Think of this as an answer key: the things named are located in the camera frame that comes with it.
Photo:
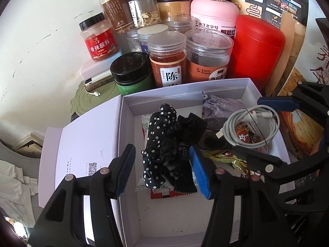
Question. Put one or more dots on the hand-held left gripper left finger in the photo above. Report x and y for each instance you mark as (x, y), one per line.
(126, 169)

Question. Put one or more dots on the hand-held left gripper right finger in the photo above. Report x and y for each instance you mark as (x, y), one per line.
(201, 172)

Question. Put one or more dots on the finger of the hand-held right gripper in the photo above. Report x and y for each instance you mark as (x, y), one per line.
(257, 157)
(277, 104)

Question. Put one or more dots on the gold and brown snack packet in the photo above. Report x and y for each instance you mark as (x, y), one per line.
(243, 137)

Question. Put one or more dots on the black scrunchie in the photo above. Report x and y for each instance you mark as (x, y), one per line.
(180, 139)

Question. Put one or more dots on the small black pouch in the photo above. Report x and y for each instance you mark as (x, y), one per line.
(213, 133)

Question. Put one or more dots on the red and white packet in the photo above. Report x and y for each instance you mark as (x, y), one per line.
(164, 195)

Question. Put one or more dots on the black polka dot hair band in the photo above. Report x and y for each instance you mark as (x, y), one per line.
(156, 133)

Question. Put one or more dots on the white gift box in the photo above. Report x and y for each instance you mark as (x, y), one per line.
(84, 144)

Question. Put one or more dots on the lavender sachet with purple tassel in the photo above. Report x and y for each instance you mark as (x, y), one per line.
(223, 105)

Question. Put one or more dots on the large white and orange pouch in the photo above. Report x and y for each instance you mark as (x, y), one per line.
(303, 128)

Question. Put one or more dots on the red canister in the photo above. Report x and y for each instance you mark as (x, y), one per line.
(257, 46)

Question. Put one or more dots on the green mat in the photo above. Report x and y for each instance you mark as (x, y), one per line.
(102, 101)

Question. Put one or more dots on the clear jar with orange label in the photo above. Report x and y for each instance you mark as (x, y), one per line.
(208, 56)

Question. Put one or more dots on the white power bank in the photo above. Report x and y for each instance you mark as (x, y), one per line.
(96, 81)

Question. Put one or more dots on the dark green jar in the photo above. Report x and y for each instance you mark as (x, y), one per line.
(131, 74)

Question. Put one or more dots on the black oat pouch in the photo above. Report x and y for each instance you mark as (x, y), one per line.
(270, 0)

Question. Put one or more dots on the flat white box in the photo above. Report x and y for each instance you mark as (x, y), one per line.
(90, 70)

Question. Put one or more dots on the pink canister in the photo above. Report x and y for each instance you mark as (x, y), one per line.
(216, 18)

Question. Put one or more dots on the grey garment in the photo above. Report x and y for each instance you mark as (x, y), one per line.
(12, 190)

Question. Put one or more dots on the orange powder jar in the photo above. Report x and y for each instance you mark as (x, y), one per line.
(167, 61)

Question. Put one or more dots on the small clear jar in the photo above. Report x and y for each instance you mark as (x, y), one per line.
(132, 41)

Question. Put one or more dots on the red label spice jar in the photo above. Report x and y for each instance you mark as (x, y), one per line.
(99, 41)

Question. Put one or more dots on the clear jar with grey lid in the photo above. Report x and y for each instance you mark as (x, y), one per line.
(150, 37)

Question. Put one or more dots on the black lid tan jar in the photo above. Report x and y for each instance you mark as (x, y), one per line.
(173, 6)

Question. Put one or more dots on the tall brown powder jar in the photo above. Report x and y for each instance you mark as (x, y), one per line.
(115, 10)

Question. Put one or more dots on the black lid herb slice jar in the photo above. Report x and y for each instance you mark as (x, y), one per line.
(145, 9)

